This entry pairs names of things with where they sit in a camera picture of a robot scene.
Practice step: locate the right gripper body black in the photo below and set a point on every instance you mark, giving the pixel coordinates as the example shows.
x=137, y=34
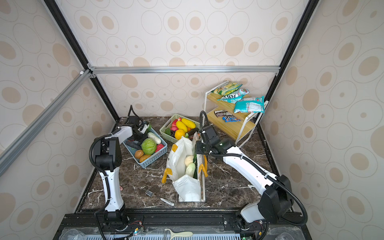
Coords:
x=200, y=148

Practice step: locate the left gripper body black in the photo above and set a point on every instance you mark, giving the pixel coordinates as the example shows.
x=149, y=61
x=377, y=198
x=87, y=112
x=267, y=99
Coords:
x=137, y=139

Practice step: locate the blue plastic vegetable basket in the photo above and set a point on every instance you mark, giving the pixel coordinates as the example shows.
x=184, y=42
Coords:
x=133, y=146

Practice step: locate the white radish with leaves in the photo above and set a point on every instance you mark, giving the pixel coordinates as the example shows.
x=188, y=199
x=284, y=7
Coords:
x=190, y=169

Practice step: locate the green cucumber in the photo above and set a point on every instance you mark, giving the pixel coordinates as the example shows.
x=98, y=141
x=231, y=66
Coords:
x=196, y=167

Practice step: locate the white grocery bag yellow handles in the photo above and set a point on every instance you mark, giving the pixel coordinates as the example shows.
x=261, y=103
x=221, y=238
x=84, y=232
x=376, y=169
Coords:
x=187, y=188

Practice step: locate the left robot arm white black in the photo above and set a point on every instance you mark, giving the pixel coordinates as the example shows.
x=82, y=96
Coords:
x=106, y=156

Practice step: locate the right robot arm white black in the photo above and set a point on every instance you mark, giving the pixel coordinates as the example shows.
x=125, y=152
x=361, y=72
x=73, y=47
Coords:
x=276, y=191

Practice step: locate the teal m&m snack bag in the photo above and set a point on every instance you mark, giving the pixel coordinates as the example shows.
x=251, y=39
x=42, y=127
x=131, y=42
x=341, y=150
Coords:
x=235, y=96

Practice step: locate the teal snack bag front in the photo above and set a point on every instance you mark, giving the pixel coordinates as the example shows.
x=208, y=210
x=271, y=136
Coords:
x=250, y=105

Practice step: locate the green yellow snack bag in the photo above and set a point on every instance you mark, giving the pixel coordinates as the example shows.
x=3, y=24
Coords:
x=227, y=89

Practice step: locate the green cabbage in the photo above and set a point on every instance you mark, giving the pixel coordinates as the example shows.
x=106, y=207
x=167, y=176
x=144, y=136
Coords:
x=148, y=146

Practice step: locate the brown potato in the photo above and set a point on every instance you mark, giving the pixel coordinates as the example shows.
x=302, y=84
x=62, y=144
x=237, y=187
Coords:
x=138, y=154

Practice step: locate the dark eggplant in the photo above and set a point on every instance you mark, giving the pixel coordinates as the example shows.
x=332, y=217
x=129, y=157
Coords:
x=193, y=131

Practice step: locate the red chili pepper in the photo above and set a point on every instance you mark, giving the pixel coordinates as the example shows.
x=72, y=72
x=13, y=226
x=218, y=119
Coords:
x=159, y=147

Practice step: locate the yellow mango back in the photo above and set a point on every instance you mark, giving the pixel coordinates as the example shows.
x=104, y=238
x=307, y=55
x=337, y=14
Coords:
x=189, y=123

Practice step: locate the yellow mango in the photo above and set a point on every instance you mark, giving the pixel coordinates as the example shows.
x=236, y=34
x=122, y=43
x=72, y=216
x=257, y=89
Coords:
x=182, y=126
x=189, y=123

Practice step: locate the dark chocolate bar packet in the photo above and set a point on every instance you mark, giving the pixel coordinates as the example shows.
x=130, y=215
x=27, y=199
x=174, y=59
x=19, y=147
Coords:
x=222, y=113

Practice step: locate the green plastic fruit basket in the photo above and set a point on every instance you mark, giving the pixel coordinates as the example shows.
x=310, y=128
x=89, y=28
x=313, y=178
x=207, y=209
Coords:
x=168, y=135

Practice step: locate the wrinkled yellow orange fruit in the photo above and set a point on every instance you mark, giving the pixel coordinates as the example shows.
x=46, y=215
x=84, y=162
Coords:
x=179, y=134

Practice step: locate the yellow mango front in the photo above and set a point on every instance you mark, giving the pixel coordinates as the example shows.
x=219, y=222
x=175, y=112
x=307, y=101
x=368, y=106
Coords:
x=182, y=126

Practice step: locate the pink dragon fruit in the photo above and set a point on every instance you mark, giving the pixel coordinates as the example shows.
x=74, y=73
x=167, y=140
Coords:
x=174, y=127

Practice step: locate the metal fork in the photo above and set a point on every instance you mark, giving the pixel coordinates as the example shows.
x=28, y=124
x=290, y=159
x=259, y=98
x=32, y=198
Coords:
x=149, y=193

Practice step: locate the white plastic knife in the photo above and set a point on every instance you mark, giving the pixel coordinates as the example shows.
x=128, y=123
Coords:
x=167, y=202

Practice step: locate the cream plastic spatula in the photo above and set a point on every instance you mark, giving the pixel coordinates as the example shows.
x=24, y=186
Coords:
x=173, y=235

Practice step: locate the silver aluminium side bar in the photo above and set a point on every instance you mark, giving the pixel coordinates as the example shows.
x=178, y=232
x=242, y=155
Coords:
x=29, y=134

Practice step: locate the wooden shelf white frame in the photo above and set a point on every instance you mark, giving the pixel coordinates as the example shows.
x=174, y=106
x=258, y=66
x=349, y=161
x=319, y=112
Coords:
x=240, y=131

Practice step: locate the silver aluminium frame bar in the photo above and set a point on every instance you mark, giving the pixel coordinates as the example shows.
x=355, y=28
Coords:
x=187, y=69

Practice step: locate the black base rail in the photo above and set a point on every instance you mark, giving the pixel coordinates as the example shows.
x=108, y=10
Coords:
x=197, y=220

